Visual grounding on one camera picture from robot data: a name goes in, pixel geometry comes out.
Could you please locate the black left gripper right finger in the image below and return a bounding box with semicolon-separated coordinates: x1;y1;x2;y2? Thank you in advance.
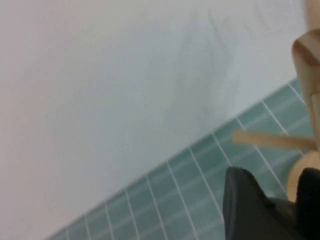
296;167;320;240

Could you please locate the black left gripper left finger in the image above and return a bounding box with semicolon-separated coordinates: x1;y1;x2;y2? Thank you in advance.
223;166;298;240

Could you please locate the wooden branched headphone stand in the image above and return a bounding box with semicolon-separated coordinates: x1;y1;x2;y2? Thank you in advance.
231;0;320;203

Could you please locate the teal grid tablecloth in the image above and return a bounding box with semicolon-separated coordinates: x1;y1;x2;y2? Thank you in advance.
44;77;320;240

